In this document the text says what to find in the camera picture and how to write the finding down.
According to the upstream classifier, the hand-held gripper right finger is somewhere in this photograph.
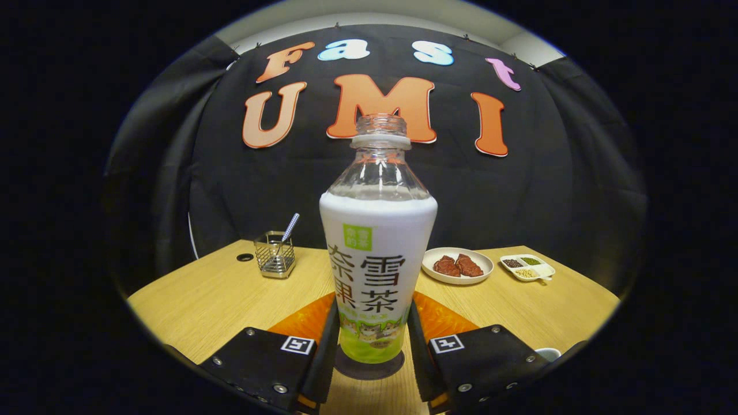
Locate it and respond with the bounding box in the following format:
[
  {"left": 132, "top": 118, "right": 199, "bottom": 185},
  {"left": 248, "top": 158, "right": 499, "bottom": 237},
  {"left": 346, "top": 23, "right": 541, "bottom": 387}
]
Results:
[{"left": 406, "top": 291, "right": 553, "bottom": 413}]

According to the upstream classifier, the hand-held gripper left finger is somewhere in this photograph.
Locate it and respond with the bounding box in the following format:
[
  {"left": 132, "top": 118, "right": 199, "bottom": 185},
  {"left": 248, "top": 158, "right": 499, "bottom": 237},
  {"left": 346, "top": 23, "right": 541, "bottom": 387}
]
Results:
[{"left": 202, "top": 292, "right": 341, "bottom": 414}]

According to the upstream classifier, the white green label juice bottle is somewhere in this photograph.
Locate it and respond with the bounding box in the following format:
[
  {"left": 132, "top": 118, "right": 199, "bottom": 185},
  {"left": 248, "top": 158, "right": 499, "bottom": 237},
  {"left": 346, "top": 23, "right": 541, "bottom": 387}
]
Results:
[{"left": 319, "top": 113, "right": 439, "bottom": 365}]

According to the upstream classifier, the brown meat piece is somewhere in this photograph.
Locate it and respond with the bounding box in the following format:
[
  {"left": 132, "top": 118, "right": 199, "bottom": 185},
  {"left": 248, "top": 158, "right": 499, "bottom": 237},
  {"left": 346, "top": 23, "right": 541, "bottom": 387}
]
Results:
[
  {"left": 433, "top": 255, "right": 462, "bottom": 278},
  {"left": 455, "top": 254, "right": 485, "bottom": 278}
]

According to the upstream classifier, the white round plate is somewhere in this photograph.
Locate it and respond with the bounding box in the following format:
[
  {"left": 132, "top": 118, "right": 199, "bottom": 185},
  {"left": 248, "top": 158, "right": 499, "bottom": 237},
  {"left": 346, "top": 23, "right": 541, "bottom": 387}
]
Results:
[{"left": 421, "top": 247, "right": 495, "bottom": 285}]

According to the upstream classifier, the wooden table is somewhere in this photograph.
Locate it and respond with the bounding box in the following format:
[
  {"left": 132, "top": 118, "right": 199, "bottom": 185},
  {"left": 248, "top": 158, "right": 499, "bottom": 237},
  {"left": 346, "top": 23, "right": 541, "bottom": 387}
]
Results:
[{"left": 127, "top": 239, "right": 622, "bottom": 415}]

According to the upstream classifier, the white divided grain dish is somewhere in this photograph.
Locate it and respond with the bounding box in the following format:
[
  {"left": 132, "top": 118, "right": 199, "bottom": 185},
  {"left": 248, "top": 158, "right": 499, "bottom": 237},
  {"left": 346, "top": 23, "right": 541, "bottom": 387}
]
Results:
[{"left": 499, "top": 254, "right": 556, "bottom": 284}]

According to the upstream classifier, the black backdrop cloth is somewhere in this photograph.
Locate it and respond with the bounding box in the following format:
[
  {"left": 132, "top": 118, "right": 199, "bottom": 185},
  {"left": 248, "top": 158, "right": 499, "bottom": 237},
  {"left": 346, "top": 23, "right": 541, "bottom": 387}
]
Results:
[{"left": 104, "top": 23, "right": 649, "bottom": 297}]

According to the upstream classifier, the wire mesh utensil holder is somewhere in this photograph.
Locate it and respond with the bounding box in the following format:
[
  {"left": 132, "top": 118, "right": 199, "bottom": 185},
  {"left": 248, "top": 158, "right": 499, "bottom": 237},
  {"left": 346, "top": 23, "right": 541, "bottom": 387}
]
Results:
[{"left": 254, "top": 231, "right": 297, "bottom": 280}]

